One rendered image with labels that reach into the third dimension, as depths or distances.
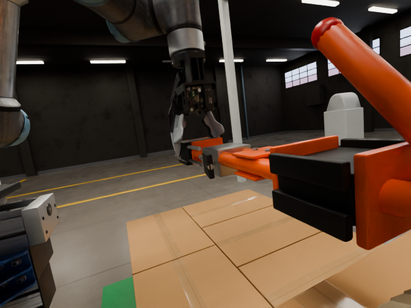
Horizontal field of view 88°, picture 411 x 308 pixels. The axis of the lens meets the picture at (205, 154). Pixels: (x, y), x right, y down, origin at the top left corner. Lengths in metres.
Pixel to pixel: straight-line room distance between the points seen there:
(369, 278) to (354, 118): 6.88
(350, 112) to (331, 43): 6.83
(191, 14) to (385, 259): 0.49
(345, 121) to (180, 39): 6.59
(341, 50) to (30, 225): 0.66
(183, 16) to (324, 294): 0.48
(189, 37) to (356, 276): 0.45
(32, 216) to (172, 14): 0.55
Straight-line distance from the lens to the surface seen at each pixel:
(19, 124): 0.82
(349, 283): 0.31
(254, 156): 0.25
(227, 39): 4.06
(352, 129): 7.11
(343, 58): 0.19
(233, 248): 1.10
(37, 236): 0.67
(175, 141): 0.47
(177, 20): 0.49
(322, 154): 0.22
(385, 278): 0.32
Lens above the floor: 1.14
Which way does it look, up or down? 8 degrees down
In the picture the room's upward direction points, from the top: 7 degrees counter-clockwise
